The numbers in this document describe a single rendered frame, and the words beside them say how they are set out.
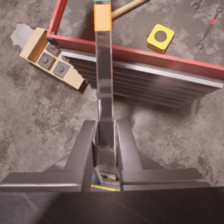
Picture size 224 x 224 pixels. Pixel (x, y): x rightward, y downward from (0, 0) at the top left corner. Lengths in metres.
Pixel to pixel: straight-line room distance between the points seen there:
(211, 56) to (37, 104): 1.50
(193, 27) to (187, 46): 0.08
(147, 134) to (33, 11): 1.79
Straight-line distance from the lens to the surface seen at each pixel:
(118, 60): 0.67
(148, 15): 0.72
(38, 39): 1.66
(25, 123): 1.80
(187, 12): 0.76
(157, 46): 0.62
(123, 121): 0.15
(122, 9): 0.71
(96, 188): 1.25
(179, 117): 1.55
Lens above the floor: 1.48
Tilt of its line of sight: 81 degrees down
